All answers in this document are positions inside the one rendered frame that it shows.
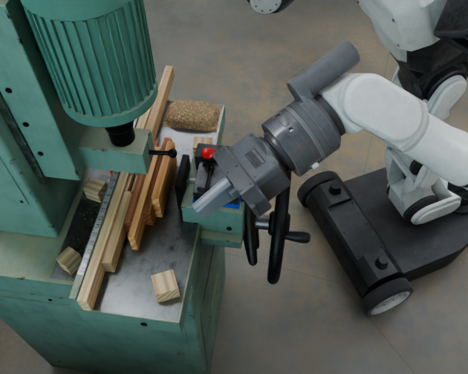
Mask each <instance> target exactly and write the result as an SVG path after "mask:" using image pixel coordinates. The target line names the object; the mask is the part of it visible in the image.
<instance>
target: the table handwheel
mask: <svg viewBox="0 0 468 374"><path fill-rule="evenodd" d="M287 172H288V175H287V177H288V179H289V181H290V182H291V171H287ZM289 199H290V186H289V187H287V188H286V189H285V190H284V191H282V192H281V193H280V194H278V195H276V203H275V210H274V211H272V212H271V213H270V215H264V214H263V215H262V216H261V217H259V218H257V216H255V215H254V221H255V229H264V230H268V232H267V233H268V234H269V235H272V237H271V244H270V256H269V264H268V272H267V281H268V282H269V283H271V284H276V283H278V281H279V277H280V273H281V268H282V258H283V252H284V246H285V235H286V232H289V228H290V214H289V213H288V207H289Z"/></svg>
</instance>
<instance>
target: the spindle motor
mask: <svg viewBox="0 0 468 374"><path fill-rule="evenodd" d="M20 1H21V3H22V6H23V8H24V10H25V13H26V15H27V18H28V21H29V23H30V26H31V28H32V31H33V34H34V36H35V38H36V41H37V43H38V46H39V49H40V50H41V53H42V56H43V58H44V60H45V64H46V65H47V68H48V71H49V73H50V75H51V78H52V80H53V83H54V86H55V88H56V91H57V93H58V95H59V99H60V101H61V103H62V107H63V108H64V110H65V112H66V114H67V115H68V116H69V117H71V118H72V119H73V120H75V121H77V122H79V123H81V124H83V125H88V126H92V127H99V128H107V127H114V126H118V125H123V124H126V123H128V122H131V121H133V120H135V119H137V118H138V117H141V116H142V115H143V114H145V112H147V111H148V110H149V109H150V108H151V107H152V105H153V104H154V102H155V100H156V98H157V93H158V85H157V77H156V73H155V64H154V59H153V55H152V46H151V42H150V37H149V29H148V25H147V20H146V11H145V7H144V2H143V0H20Z"/></svg>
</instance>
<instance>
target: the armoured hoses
mask: <svg viewBox="0 0 468 374"><path fill-rule="evenodd" d="M241 200H242V201H243V202H244V203H245V222H244V223H245V224H244V229H245V230H244V236H243V241H244V246H245V250H246V253H247V259H248V262H249V264H250V265H251V266H255V265H256V264H257V262H258V258H257V249H258V248H259V230H258V229H255V221H254V215H255V214H254V213H253V211H252V210H251V209H250V207H249V206H248V205H247V203H246V202H245V201H244V199H243V198H242V197H241Z"/></svg>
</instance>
